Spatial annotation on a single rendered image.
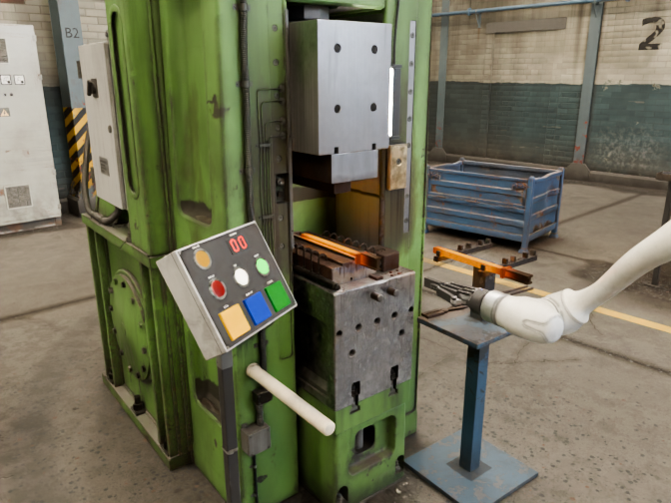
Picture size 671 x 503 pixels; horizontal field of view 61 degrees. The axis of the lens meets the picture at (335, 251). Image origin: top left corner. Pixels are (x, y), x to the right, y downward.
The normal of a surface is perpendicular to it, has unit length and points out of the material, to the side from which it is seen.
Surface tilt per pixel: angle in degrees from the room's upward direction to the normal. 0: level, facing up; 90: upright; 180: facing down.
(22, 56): 90
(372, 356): 90
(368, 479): 90
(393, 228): 90
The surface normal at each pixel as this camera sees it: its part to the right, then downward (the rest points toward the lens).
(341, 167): 0.61, 0.23
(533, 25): -0.73, 0.20
